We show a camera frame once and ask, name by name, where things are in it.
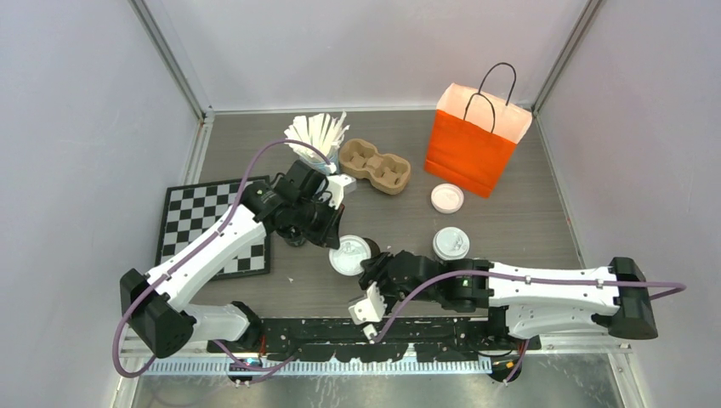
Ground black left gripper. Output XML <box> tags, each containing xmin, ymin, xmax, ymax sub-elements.
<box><xmin>292</xmin><ymin>194</ymin><xmax>344</xmax><ymax>248</ymax></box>

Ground white coffee cup lid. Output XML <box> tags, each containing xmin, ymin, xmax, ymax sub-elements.
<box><xmin>432</xmin><ymin>227</ymin><xmax>470</xmax><ymax>258</ymax></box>

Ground black paper coffee cup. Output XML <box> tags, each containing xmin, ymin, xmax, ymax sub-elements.
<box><xmin>435</xmin><ymin>255</ymin><xmax>467</xmax><ymax>263</ymax></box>

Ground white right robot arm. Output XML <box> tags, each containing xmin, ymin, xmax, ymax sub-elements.
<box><xmin>349</xmin><ymin>251</ymin><xmax>658</xmax><ymax>349</ymax></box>

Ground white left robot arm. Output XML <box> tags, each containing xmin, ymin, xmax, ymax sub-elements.
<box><xmin>120</xmin><ymin>160</ymin><xmax>355</xmax><ymax>359</ymax></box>

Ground light blue cup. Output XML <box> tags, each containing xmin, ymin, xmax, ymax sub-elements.
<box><xmin>314</xmin><ymin>151</ymin><xmax>339</xmax><ymax>175</ymax></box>

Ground brown cardboard cup carrier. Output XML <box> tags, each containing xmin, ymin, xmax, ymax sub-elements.
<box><xmin>338</xmin><ymin>139</ymin><xmax>412</xmax><ymax>196</ymax></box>

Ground white wooden stir sticks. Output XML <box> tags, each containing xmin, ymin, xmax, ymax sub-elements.
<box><xmin>284</xmin><ymin>111</ymin><xmax>349</xmax><ymax>162</ymax></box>

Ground stack of white lids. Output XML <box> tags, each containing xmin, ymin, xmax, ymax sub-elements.
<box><xmin>430</xmin><ymin>183</ymin><xmax>464</xmax><ymax>214</ymax></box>

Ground black white chessboard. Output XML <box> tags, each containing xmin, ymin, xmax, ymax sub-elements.
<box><xmin>155</xmin><ymin>179</ymin><xmax>272</xmax><ymax>281</ymax></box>

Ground orange paper bag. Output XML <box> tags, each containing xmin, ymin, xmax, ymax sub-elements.
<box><xmin>424</xmin><ymin>62</ymin><xmax>532</xmax><ymax>198</ymax></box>

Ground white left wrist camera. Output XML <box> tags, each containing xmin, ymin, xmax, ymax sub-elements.
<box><xmin>326</xmin><ymin>173</ymin><xmax>356</xmax><ymax>209</ymax></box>

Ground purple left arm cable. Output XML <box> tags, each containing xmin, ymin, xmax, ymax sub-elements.
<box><xmin>111</xmin><ymin>138</ymin><xmax>333</xmax><ymax>379</ymax></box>

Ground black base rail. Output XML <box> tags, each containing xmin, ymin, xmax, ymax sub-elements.
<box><xmin>224</xmin><ymin>317</ymin><xmax>519</xmax><ymax>363</ymax></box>

